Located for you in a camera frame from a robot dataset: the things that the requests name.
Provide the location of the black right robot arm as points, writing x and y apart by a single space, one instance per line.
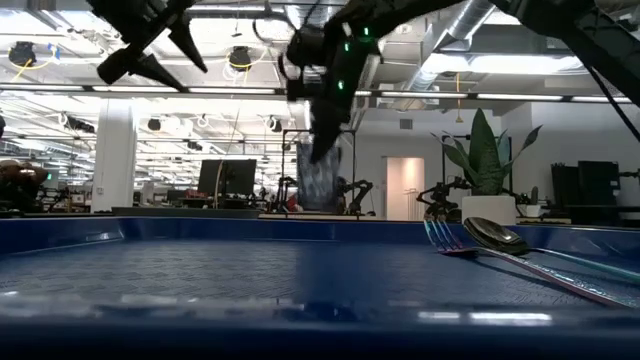
575 30

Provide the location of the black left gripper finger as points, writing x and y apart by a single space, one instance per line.
187 42
135 62

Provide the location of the person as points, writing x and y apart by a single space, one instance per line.
20 187

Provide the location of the green snake plant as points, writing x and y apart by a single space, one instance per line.
482 160

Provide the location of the silver ceiling duct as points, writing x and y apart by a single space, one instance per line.
470 22

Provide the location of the blue faceted plastic cup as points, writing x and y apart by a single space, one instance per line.
325 185

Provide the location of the long ceiling light strip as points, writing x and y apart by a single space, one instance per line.
230 90

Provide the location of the blue plastic tray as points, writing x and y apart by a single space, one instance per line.
280 280

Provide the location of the small potted plant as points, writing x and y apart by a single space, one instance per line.
533 205

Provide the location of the white planter pot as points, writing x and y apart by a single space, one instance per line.
487 207

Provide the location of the iridescent metal spoon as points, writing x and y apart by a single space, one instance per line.
492 235

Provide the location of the black background robot arm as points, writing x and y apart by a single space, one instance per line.
440 200
360 192

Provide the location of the pale door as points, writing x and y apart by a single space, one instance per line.
405 190

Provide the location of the black computer monitor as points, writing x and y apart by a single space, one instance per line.
227 177

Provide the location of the dark cabinet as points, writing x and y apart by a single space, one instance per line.
585 190

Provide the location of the iridescent metal fork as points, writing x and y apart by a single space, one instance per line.
452 247

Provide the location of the black ceiling camera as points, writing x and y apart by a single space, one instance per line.
22 53
240 57

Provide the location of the white pillar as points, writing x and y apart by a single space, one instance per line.
114 160

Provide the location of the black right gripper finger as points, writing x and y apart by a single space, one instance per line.
327 125

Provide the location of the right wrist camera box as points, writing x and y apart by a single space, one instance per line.
305 47

